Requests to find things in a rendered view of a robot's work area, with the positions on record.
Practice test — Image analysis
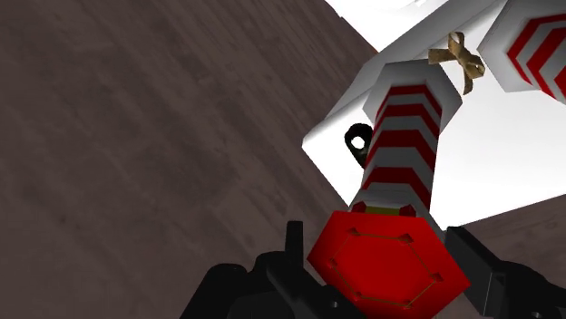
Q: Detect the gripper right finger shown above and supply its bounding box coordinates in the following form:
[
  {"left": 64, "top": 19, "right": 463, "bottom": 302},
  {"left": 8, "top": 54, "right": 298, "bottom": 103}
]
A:
[{"left": 444, "top": 225, "right": 566, "bottom": 319}]

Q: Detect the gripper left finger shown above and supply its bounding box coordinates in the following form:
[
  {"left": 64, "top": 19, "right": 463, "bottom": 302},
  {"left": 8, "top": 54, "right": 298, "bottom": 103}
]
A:
[{"left": 179, "top": 220, "right": 368, "bottom": 319}]

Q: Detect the red white striped hexagonal box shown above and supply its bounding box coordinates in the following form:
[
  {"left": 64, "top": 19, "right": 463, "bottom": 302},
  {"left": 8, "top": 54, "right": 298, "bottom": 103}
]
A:
[
  {"left": 476, "top": 0, "right": 566, "bottom": 105},
  {"left": 307, "top": 59, "right": 473, "bottom": 319}
]

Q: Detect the white table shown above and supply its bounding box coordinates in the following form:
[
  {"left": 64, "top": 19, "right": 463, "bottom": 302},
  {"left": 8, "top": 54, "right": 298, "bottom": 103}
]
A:
[{"left": 301, "top": 0, "right": 566, "bottom": 231}]

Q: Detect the gold ribbon bow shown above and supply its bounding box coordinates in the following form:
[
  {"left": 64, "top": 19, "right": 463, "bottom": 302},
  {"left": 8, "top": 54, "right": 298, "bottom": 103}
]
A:
[{"left": 427, "top": 31, "right": 486, "bottom": 96}]

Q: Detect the black ring-shaped object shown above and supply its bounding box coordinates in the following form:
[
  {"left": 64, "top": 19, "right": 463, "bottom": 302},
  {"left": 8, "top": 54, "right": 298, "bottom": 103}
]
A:
[{"left": 344, "top": 122, "right": 376, "bottom": 169}]

